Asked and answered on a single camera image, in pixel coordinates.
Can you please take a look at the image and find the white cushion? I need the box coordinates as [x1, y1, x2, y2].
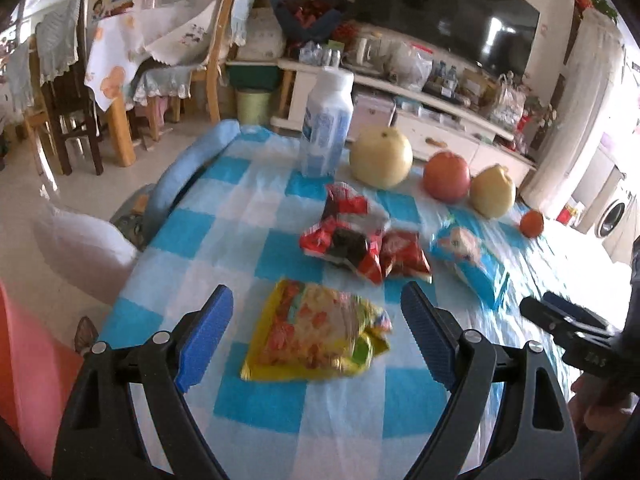
[34, 202, 142, 307]

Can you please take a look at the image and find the clear plastic bag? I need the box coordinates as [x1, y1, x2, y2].
[389, 41, 434, 92]

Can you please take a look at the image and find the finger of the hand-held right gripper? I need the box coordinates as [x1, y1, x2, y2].
[519, 297, 608, 347]
[542, 291, 622, 333]

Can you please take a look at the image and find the small orange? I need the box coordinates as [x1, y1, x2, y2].
[518, 209, 545, 239]

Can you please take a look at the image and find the white milk bottle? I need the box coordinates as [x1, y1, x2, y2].
[298, 66, 355, 179]

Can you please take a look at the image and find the light wooden chair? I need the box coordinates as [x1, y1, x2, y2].
[191, 0, 239, 124]

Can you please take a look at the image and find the white television cabinet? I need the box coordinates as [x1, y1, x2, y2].
[271, 57, 537, 186]

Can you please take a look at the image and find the yellow snack bag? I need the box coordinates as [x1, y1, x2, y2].
[240, 278, 394, 382]

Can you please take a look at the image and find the patterned seat cushion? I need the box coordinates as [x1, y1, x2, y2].
[109, 184, 153, 252]

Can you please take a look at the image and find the red crumpled wrapper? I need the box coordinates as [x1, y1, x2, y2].
[324, 183, 392, 228]

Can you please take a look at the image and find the white covered air conditioner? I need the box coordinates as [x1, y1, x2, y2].
[520, 9, 627, 212]

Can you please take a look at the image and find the red apple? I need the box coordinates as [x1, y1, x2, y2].
[423, 151, 472, 205]

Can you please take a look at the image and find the blue checked tablecloth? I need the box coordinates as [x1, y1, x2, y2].
[96, 127, 593, 480]

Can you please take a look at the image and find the red crinkled snack packet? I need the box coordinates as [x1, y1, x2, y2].
[379, 230, 433, 282]

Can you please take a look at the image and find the red and black wrapper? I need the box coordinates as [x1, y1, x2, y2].
[299, 220, 387, 284]

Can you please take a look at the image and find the dark wooden chair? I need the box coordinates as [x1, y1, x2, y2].
[34, 0, 104, 177]

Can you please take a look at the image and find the blue snack packet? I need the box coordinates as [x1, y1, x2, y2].
[430, 214, 510, 310]

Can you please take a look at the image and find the pink plastic chair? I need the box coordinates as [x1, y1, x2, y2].
[0, 280, 85, 477]

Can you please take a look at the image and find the mesh food cover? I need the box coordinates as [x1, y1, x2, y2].
[134, 0, 224, 67]

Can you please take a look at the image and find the green basin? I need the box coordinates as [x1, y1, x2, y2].
[226, 63, 282, 92]

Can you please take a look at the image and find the person's right hand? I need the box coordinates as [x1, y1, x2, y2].
[569, 375, 640, 433]

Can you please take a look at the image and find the grey lace chair cover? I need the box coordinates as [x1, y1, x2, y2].
[36, 0, 84, 84]

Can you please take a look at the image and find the large yellow pear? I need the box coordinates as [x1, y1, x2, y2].
[348, 127, 414, 190]

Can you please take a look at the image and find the black television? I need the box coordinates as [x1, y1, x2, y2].
[351, 0, 542, 77]

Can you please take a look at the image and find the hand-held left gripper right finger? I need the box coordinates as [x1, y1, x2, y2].
[400, 281, 582, 480]

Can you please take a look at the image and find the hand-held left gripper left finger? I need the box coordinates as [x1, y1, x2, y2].
[51, 284, 235, 480]

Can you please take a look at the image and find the dining table with floral cloth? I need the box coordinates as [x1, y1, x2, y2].
[84, 14, 152, 167]

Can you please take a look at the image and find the white washing machine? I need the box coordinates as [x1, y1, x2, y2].
[594, 179, 634, 252]

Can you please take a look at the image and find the dark blue flower bouquet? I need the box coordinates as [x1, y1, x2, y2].
[270, 0, 352, 47]

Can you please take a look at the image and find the green waste bin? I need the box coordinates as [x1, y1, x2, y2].
[235, 88, 274, 126]

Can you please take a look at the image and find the blue rolled cushion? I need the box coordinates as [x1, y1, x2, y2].
[144, 119, 242, 241]

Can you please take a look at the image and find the small yellow pear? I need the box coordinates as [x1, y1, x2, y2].
[468, 163, 517, 220]

